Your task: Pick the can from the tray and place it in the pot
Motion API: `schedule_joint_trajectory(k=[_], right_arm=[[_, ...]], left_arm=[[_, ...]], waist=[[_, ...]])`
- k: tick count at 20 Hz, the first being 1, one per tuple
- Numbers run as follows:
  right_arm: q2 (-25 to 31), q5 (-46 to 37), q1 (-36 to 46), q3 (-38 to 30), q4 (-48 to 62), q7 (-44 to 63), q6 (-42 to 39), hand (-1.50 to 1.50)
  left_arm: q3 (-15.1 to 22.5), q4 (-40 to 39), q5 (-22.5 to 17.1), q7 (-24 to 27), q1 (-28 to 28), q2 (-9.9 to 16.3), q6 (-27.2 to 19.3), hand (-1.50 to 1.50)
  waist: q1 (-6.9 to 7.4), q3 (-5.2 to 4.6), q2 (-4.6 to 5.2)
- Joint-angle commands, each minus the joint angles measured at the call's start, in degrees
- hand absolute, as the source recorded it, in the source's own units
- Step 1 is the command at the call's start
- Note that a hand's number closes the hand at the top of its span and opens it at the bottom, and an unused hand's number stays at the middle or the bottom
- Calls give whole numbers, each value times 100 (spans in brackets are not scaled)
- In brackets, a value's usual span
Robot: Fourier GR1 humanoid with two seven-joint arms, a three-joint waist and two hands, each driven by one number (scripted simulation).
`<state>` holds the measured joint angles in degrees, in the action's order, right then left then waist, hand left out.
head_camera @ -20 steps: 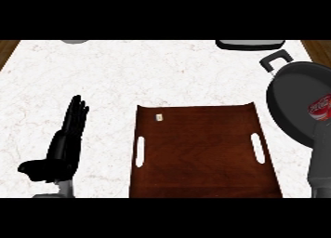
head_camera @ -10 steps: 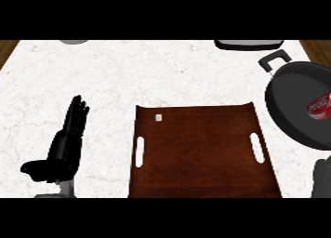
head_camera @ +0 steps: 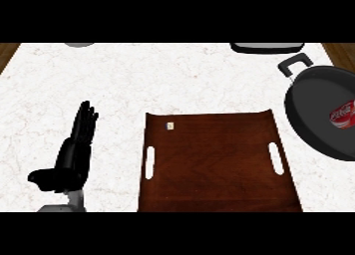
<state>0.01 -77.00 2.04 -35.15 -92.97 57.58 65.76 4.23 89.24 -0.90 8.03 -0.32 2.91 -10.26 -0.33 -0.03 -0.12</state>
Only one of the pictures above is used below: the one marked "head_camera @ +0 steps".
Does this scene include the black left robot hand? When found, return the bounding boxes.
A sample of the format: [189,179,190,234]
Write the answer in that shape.
[26,100,100,194]

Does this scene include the brown wooden tray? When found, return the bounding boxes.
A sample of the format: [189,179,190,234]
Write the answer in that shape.
[137,109,304,213]

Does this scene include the dark grey pot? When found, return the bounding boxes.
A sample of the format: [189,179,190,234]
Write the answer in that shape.
[276,52,355,162]

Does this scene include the red soda can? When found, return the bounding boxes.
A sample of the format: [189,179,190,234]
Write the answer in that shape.
[328,98,355,129]

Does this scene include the grey round object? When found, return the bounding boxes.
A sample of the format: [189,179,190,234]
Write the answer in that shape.
[63,43,96,49]

